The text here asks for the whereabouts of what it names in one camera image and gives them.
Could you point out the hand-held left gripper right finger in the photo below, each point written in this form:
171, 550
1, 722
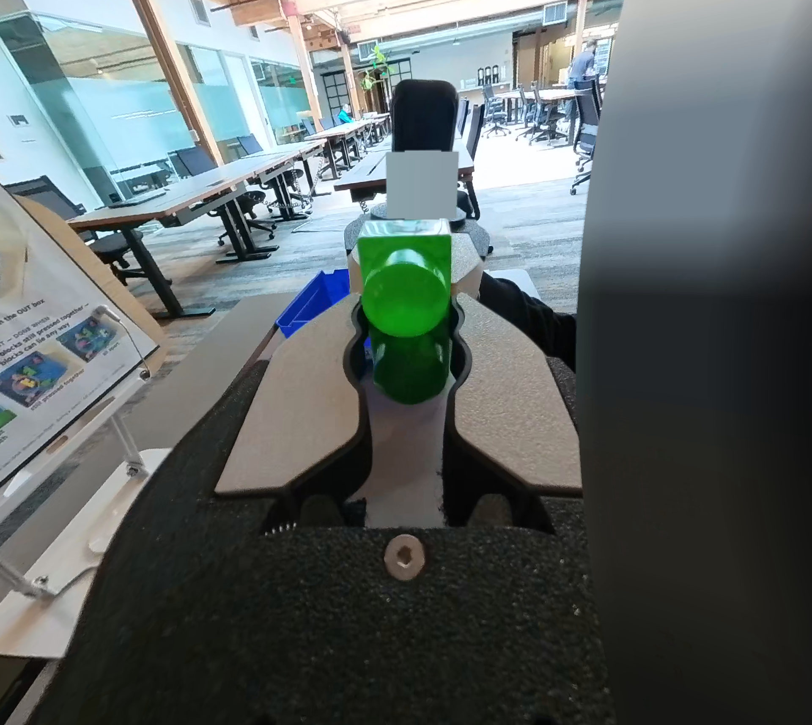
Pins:
520, 414

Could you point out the long dark table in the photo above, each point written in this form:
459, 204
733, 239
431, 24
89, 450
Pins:
190, 199
368, 173

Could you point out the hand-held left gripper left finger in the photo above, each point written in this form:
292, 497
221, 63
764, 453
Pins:
286, 421

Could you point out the blue plastic bin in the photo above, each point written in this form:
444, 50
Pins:
315, 300

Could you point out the potted green plant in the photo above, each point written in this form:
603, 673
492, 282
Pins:
377, 65

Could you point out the printed instruction sheet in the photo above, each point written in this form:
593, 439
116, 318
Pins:
57, 357

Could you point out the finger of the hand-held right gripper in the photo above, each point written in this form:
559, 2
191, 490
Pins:
472, 258
353, 240

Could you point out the black office chair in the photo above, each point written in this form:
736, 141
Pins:
527, 110
76, 224
235, 186
586, 135

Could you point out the green mega block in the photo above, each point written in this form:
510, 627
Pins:
406, 306

